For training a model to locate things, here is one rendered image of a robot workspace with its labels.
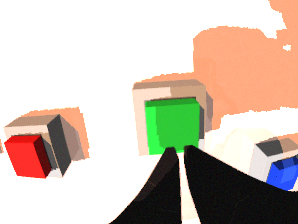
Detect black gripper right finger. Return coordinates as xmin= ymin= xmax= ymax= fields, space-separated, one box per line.
xmin=184 ymin=145 xmax=298 ymax=224

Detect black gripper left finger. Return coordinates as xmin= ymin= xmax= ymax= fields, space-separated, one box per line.
xmin=109 ymin=147 xmax=182 ymax=224

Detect green button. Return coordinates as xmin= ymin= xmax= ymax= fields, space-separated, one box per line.
xmin=132 ymin=79 xmax=206 ymax=156

